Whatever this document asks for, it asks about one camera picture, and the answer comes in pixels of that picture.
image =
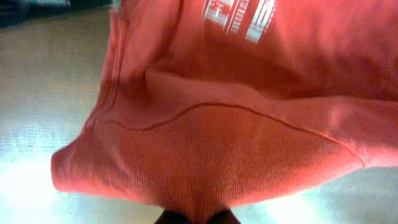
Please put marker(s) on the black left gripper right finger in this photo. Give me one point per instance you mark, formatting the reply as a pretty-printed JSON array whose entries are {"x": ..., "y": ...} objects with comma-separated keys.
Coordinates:
[{"x": 224, "y": 217}]

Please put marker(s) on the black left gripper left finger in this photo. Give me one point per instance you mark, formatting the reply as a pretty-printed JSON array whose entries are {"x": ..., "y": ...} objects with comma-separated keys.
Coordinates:
[{"x": 170, "y": 217}]

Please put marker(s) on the red orange printed t-shirt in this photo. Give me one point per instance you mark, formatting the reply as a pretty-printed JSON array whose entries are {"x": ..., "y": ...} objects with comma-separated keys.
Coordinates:
[{"x": 207, "y": 105}]

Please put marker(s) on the folded black garment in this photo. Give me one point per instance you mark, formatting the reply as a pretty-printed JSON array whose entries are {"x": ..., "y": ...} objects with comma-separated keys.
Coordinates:
[{"x": 14, "y": 12}]

